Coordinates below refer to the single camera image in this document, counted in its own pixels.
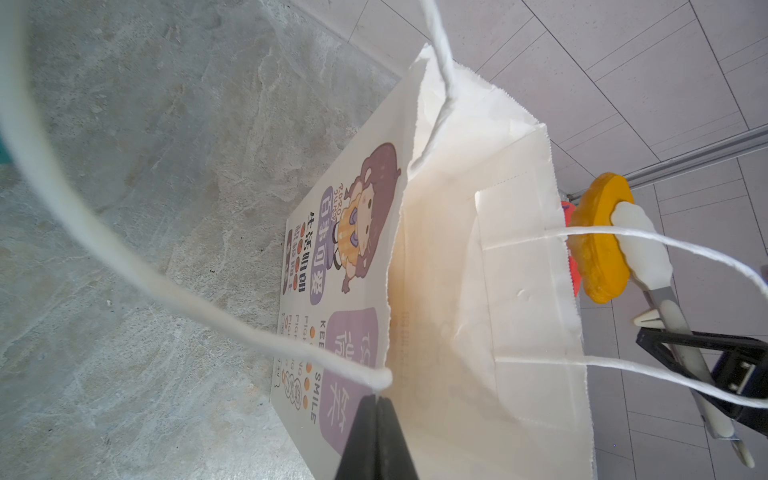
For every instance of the dark orange oval bread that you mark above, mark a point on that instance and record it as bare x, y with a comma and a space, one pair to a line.
599, 259

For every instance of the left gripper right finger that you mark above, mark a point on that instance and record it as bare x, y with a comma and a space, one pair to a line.
393, 460

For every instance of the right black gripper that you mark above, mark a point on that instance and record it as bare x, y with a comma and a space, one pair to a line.
734, 364

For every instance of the white printed paper bag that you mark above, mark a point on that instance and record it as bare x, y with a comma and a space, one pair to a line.
222, 227

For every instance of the teal bottle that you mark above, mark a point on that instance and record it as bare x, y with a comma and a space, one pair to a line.
5, 157

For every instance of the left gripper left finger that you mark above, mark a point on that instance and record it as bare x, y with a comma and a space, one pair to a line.
359, 458

